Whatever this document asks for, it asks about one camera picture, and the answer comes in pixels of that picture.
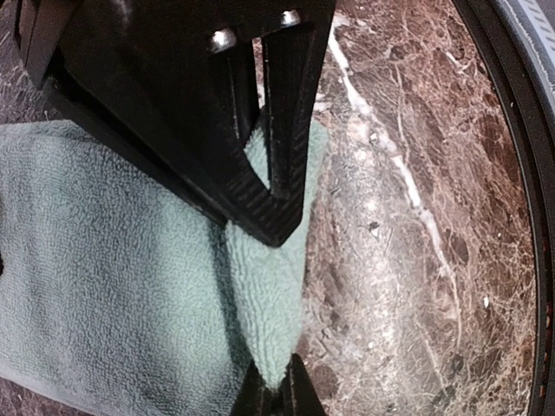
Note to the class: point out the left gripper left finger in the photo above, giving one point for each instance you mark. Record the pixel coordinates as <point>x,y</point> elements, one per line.
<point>254,398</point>

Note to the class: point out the mint green panda towel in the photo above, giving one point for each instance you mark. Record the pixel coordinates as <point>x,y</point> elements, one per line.
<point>118,298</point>

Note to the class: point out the white slotted cable duct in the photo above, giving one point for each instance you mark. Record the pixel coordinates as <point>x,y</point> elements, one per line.
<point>534,22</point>

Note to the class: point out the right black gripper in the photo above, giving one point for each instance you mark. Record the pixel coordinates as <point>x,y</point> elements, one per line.
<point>171,87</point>

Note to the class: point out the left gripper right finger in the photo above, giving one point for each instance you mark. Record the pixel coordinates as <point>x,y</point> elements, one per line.
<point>297,395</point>

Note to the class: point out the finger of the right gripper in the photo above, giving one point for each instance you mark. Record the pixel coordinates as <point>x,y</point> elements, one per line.
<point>293,54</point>

